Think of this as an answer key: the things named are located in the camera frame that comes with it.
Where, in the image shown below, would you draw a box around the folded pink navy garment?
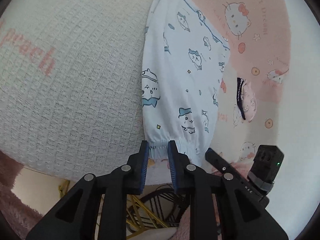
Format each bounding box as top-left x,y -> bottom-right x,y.
236,77 -> 257,122

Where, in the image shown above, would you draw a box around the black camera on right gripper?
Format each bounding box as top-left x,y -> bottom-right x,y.
247,145 -> 284,196

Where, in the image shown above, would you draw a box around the gold wire basket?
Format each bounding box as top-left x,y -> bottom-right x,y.
58,179 -> 173,238

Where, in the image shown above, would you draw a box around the white blue cartoon print pants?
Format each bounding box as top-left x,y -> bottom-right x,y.
142,0 -> 230,166

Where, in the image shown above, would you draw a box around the pink Hello Kitty blanket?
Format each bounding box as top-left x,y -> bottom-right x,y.
1,0 -> 291,180

